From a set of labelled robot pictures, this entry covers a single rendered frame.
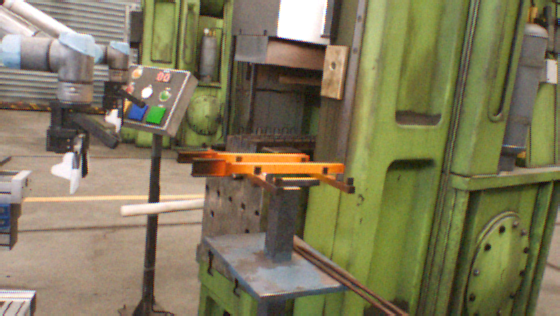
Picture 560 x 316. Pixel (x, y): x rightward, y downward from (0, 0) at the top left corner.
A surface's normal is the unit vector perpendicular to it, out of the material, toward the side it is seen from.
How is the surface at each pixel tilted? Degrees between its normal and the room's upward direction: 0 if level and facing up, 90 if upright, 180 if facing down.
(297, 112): 90
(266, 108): 90
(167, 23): 89
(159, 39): 89
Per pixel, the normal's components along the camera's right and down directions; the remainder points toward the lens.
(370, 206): 0.62, 0.22
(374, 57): -0.78, 0.02
